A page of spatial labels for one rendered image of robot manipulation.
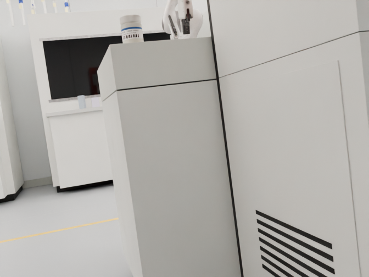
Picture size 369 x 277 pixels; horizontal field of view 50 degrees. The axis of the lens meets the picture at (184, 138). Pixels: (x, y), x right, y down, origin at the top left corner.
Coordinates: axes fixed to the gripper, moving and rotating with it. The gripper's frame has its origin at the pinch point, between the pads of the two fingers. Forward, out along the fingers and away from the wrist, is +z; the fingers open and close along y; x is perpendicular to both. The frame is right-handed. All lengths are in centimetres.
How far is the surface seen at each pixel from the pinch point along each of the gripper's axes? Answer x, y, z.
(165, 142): 31, -67, 35
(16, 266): 100, 22, 119
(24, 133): 119, 352, 116
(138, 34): 35, -57, 0
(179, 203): 29, -71, 56
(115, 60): 44, -61, 8
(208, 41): 12, -60, 4
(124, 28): 39, -56, -2
